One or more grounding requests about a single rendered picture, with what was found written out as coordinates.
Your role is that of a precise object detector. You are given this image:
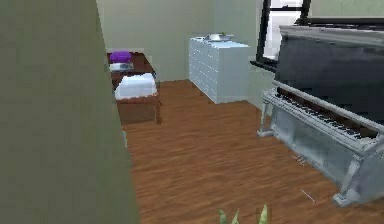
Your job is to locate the white chest of drawers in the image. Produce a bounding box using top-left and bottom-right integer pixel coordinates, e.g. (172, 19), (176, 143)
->
(188, 36), (251, 105)

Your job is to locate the green houseplant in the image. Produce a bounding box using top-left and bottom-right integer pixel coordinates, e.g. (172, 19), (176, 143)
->
(218, 203), (270, 224)

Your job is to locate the brown wooden bed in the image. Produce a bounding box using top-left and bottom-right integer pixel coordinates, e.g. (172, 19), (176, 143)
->
(106, 52), (163, 126)

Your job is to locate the grey patterned pillow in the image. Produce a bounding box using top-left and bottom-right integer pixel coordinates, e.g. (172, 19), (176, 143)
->
(109, 62), (135, 73)

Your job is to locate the black framed window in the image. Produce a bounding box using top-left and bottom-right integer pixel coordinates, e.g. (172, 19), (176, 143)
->
(249, 0), (313, 73)

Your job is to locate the grey upright piano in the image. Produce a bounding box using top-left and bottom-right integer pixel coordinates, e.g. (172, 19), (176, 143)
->
(256, 17), (384, 208)

